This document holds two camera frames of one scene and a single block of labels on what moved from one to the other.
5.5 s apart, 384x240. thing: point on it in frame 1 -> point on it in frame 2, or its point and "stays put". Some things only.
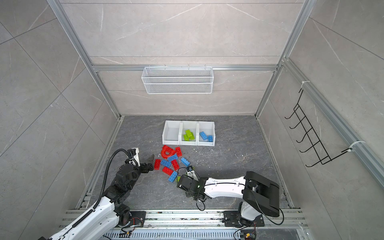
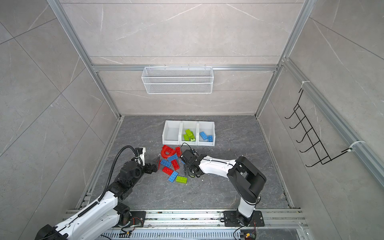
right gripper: [189, 195] -> [186, 166]
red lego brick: [167, 170] stays put
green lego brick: [190, 134] stays put
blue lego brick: [203, 135] stays put
